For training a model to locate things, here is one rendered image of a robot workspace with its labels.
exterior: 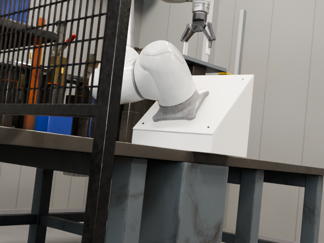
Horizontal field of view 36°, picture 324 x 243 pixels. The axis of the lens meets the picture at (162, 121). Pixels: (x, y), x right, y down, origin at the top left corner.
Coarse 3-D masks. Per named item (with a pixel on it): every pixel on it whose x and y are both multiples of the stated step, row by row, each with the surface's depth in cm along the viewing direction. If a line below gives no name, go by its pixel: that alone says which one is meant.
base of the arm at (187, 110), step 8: (192, 96) 186; (200, 96) 190; (184, 104) 185; (192, 104) 186; (200, 104) 189; (160, 112) 191; (168, 112) 187; (176, 112) 186; (184, 112) 185; (192, 112) 184; (160, 120) 190; (168, 120) 189
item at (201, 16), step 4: (192, 16) 257; (196, 16) 254; (200, 16) 253; (204, 16) 254; (192, 20) 258; (196, 20) 256; (200, 20) 255; (204, 20) 254; (192, 24) 258; (196, 24) 257; (204, 24) 254; (196, 28) 256; (200, 28) 255
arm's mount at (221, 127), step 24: (216, 96) 190; (240, 96) 186; (144, 120) 195; (192, 120) 183; (216, 120) 177; (240, 120) 187; (144, 144) 190; (168, 144) 183; (192, 144) 176; (216, 144) 174; (240, 144) 187
